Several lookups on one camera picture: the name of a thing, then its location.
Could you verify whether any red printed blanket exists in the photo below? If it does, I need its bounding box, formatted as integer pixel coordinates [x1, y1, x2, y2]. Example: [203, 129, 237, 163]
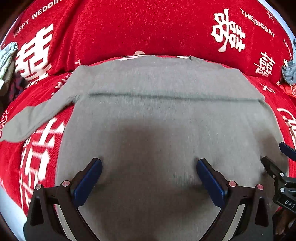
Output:
[0, 0, 296, 223]

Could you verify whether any person's right hand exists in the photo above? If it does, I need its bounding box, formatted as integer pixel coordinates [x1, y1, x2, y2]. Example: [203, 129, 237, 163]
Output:
[272, 209, 296, 236]

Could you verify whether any dark patterned cloth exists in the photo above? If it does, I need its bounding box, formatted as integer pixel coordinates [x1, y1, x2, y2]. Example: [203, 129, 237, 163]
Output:
[0, 70, 28, 110]

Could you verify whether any red packet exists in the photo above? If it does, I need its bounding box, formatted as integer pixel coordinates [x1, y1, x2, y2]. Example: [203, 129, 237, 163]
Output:
[280, 82, 296, 98]

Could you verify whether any grey knit sweater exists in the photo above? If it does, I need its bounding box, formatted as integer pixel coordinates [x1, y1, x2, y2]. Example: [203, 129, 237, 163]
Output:
[0, 54, 289, 241]

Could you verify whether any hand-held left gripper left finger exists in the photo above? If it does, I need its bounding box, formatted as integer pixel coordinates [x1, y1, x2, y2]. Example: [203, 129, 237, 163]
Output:
[24, 158, 103, 241]

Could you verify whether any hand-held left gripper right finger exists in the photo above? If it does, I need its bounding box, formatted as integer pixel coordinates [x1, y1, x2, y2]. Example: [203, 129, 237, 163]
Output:
[196, 158, 275, 241]

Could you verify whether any blue-grey knit cloth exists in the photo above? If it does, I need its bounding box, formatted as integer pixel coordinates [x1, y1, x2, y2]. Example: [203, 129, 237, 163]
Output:
[281, 59, 296, 85]

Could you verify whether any pale blue-grey cloth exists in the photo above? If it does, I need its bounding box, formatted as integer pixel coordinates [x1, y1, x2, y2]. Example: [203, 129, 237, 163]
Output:
[0, 42, 18, 82]

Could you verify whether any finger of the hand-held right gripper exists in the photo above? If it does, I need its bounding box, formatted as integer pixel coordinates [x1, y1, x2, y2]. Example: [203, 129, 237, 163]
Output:
[261, 156, 285, 179]
[279, 142, 296, 161]

